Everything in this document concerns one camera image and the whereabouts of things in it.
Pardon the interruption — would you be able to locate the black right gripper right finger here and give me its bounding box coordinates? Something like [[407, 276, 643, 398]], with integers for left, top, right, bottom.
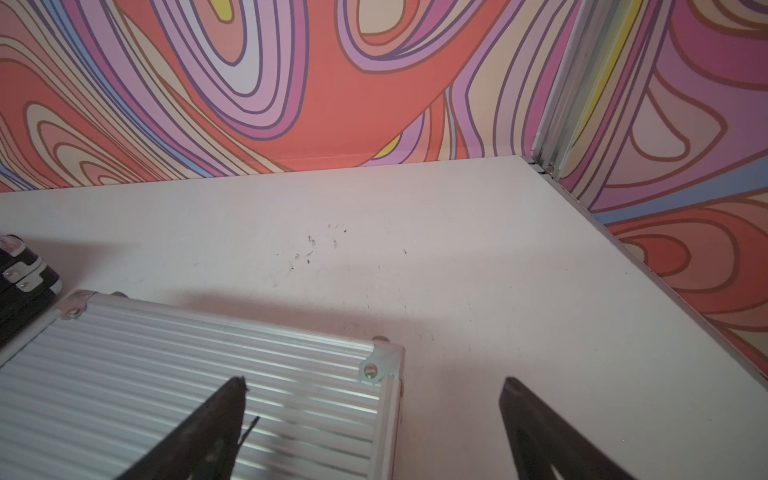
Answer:
[[499, 377, 632, 479]]

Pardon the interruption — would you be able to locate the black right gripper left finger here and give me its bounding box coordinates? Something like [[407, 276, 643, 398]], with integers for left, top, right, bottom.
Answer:
[[120, 377, 260, 479]]

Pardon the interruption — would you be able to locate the silver aluminium poker case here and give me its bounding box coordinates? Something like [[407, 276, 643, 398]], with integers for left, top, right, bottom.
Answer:
[[1, 291, 404, 479]]

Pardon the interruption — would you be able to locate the black poker case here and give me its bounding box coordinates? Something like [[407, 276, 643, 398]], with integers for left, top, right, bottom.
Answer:
[[1, 235, 63, 347]]

